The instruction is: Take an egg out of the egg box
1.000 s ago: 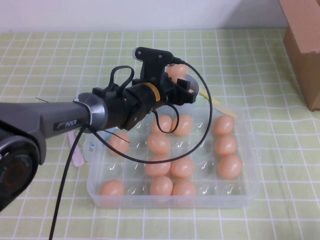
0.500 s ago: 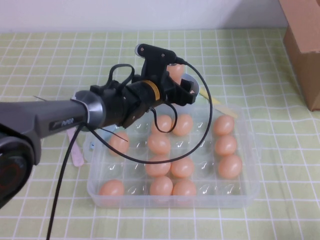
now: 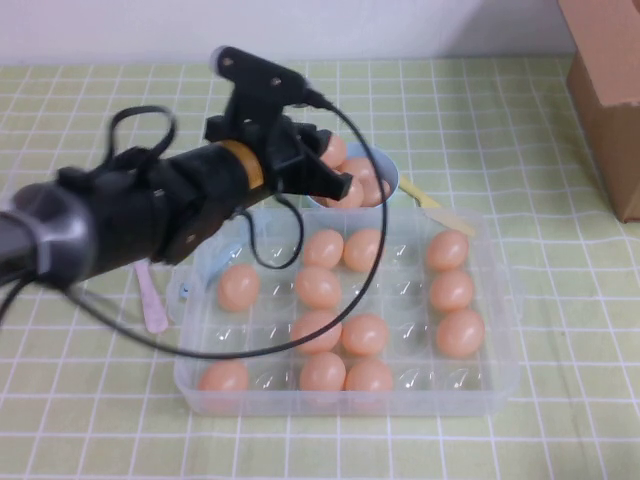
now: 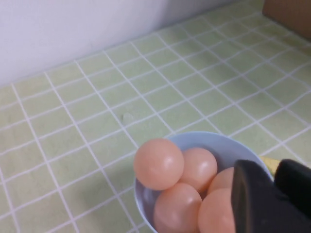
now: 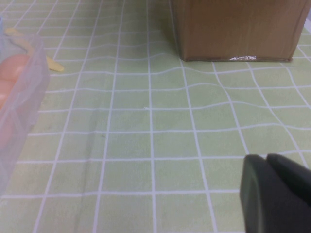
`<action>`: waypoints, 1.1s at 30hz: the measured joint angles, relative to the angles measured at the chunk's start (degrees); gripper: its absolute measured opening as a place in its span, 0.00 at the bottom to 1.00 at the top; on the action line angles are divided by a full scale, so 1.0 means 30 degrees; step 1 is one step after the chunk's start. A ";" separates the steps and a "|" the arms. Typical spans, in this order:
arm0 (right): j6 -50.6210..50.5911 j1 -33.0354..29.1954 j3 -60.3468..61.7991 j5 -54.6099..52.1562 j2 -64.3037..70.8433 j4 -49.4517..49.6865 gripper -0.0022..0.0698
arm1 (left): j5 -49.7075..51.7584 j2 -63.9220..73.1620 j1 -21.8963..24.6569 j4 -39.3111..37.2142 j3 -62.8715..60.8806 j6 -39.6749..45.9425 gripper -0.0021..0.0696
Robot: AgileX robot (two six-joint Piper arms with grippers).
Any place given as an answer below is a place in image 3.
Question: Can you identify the pink plastic knife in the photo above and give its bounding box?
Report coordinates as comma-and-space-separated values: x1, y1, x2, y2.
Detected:
133, 262, 170, 335

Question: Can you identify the long black camera cable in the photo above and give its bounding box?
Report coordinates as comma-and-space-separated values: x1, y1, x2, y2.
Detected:
0, 92, 390, 359

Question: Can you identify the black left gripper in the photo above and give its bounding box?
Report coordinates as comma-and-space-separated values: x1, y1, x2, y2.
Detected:
203, 113, 353, 201

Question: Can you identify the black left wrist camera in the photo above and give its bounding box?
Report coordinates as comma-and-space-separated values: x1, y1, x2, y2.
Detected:
208, 44, 331, 121

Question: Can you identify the light blue bowl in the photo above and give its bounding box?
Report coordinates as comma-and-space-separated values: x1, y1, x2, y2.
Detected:
304, 142, 400, 214

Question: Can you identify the yellow plastic knife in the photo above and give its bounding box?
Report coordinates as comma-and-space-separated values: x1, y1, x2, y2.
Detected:
398, 177, 476, 237

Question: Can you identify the short black looped cable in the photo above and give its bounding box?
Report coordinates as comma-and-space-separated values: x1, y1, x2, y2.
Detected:
102, 104, 177, 169

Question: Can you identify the thin black cable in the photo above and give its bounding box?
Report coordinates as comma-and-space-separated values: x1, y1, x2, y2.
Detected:
234, 192, 305, 270

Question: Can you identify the green checked tablecloth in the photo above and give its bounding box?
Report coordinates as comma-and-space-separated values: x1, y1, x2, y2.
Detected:
0, 58, 640, 480

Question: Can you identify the brown cardboard box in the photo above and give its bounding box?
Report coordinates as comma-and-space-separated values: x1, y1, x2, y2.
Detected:
557, 0, 640, 224

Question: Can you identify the clear plastic egg box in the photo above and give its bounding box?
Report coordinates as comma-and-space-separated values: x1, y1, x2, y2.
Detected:
172, 207, 521, 417

